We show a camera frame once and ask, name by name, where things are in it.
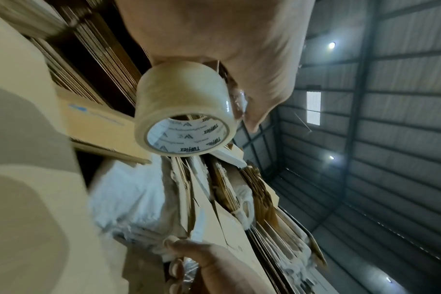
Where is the clear tape roll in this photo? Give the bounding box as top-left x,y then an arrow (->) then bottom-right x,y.
133,60 -> 250,169

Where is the person's right hand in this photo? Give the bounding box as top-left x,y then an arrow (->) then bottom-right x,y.
162,237 -> 276,294

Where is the brown cardboard box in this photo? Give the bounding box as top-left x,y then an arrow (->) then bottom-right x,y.
0,8 -> 131,294

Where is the crumpled clear plastic bag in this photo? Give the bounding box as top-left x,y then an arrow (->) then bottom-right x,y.
224,166 -> 258,231

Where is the person's left hand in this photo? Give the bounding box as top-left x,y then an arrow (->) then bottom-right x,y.
115,0 -> 316,134

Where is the white plastic sack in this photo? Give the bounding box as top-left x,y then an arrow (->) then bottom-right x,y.
88,155 -> 207,260

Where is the yellow carton with blue print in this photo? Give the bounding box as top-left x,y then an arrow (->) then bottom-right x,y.
53,86 -> 153,166

